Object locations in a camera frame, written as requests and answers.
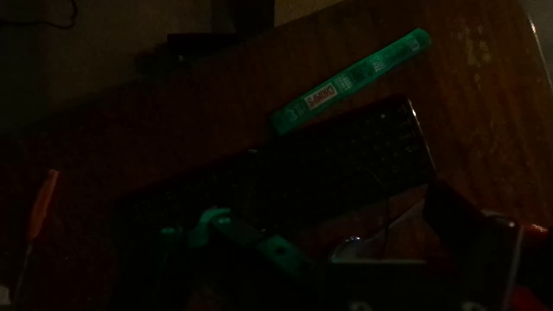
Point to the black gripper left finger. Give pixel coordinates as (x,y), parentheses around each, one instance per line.
(191,269)

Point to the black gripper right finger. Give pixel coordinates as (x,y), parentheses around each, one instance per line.
(467,241)

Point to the red bowl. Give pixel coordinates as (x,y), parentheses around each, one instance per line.
(538,229)

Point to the green marker pen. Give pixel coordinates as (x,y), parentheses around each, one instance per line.
(351,79)

